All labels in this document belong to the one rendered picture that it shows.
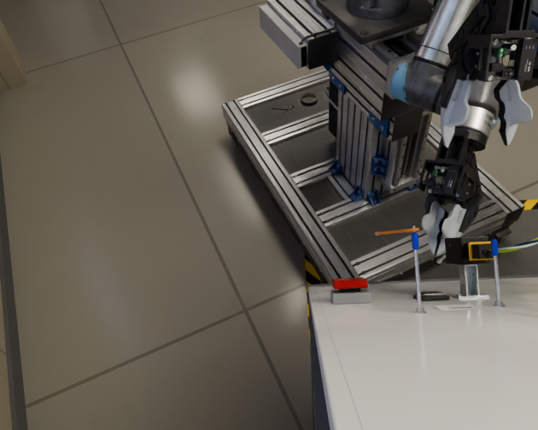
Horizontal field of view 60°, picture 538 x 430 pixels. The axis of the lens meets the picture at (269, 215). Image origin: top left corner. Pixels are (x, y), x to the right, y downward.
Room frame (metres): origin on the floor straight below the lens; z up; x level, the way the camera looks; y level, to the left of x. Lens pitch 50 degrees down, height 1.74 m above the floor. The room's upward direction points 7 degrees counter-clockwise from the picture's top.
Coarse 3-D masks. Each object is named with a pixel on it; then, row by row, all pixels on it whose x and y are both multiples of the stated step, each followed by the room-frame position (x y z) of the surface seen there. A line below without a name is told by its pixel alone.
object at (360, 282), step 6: (336, 282) 0.36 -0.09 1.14; (342, 282) 0.36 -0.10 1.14; (348, 282) 0.36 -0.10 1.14; (354, 282) 0.35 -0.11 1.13; (360, 282) 0.35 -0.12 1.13; (366, 282) 0.35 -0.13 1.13; (336, 288) 0.35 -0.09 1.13; (342, 288) 0.35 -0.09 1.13; (348, 288) 0.35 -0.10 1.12; (354, 288) 0.35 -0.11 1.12
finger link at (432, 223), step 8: (432, 208) 0.50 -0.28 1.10; (440, 208) 0.51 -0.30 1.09; (424, 216) 0.48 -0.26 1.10; (432, 216) 0.49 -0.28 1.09; (440, 216) 0.50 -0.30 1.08; (424, 224) 0.47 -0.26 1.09; (432, 224) 0.48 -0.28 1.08; (440, 224) 0.48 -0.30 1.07; (432, 232) 0.47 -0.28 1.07; (440, 232) 0.47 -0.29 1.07; (432, 240) 0.46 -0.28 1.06; (440, 240) 0.47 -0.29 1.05; (432, 248) 0.45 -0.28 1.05
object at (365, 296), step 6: (330, 294) 0.37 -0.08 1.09; (336, 294) 0.34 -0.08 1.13; (342, 294) 0.34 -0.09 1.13; (348, 294) 0.34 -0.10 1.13; (354, 294) 0.34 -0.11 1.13; (360, 294) 0.34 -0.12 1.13; (366, 294) 0.34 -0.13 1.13; (336, 300) 0.34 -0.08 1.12; (342, 300) 0.33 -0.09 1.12; (348, 300) 0.33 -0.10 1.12; (354, 300) 0.33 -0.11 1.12; (360, 300) 0.33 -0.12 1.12; (366, 300) 0.33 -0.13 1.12
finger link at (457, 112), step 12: (456, 84) 0.51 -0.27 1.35; (468, 84) 0.49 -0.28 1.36; (456, 96) 0.50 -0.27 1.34; (468, 96) 0.50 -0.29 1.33; (444, 108) 0.50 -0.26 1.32; (456, 108) 0.48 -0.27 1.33; (468, 108) 0.46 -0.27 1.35; (444, 120) 0.49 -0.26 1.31; (456, 120) 0.47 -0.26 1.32; (444, 132) 0.48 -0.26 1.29; (444, 144) 0.47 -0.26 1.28
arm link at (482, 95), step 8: (464, 80) 0.66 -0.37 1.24; (496, 80) 0.64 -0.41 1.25; (472, 88) 0.64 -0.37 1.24; (480, 88) 0.63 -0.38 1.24; (488, 88) 0.63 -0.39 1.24; (472, 96) 0.63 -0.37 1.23; (480, 96) 0.62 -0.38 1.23; (488, 96) 0.62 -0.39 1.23; (472, 104) 0.61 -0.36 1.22; (480, 104) 0.61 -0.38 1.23; (488, 104) 0.61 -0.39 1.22; (496, 104) 0.62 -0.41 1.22
